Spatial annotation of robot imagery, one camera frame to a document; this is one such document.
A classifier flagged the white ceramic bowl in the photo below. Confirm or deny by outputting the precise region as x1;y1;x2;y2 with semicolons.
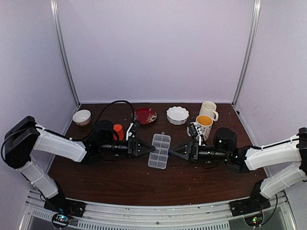
72;110;91;127

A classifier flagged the white scalloped bowl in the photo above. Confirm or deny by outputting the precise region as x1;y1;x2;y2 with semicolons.
166;106;189;125

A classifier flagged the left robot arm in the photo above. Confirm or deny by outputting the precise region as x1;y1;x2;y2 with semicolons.
0;116;155;213

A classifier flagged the red floral plate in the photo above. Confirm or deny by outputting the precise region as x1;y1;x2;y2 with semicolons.
131;107;157;125

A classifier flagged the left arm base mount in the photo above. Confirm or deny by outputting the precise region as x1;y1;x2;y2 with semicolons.
44;183;86;217

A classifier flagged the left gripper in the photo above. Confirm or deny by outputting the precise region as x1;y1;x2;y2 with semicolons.
100;137;155;159

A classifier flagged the orange pill bottle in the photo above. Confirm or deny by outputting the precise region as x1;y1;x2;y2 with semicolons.
113;124;125;140

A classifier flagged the left aluminium frame post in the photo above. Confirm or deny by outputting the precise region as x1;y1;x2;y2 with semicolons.
50;0;81;107

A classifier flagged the aluminium frame post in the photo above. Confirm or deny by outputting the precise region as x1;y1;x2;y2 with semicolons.
232;0;261;107
50;0;81;107

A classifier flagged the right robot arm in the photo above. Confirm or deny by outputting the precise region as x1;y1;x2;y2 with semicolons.
170;127;307;212

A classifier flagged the front aluminium rail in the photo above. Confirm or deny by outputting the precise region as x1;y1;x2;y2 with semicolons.
17;189;298;230

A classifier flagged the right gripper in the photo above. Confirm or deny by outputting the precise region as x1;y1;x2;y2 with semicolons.
169;141;230;165

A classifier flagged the white floral mug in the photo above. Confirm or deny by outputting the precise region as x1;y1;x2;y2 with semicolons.
187;115;213;141

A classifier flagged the cream ribbed mug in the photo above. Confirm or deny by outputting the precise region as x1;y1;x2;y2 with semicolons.
199;101;219;122

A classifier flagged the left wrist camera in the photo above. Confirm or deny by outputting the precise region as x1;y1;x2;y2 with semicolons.
126;120;141;141

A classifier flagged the left round circuit board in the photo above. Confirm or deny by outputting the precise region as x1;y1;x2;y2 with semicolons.
51;213;71;229

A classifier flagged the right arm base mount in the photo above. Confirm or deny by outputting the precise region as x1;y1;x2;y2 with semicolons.
229;180;271;217

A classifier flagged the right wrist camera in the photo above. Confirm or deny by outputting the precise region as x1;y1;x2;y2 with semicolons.
187;122;203;145

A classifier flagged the right round circuit board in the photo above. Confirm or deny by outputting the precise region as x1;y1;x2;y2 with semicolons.
244;214;264;228

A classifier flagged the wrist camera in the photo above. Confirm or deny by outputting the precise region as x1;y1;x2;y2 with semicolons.
187;122;203;145
126;120;141;141

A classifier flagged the right aluminium frame post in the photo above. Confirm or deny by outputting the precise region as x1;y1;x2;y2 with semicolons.
232;0;261;107

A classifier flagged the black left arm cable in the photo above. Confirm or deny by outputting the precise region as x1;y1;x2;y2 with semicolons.
69;100;135;142

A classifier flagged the round circuit board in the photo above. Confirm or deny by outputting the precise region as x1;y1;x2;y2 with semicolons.
51;213;71;229
244;214;264;228

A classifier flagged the clear plastic pill organizer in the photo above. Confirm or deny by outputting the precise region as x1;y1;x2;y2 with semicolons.
148;132;171;170

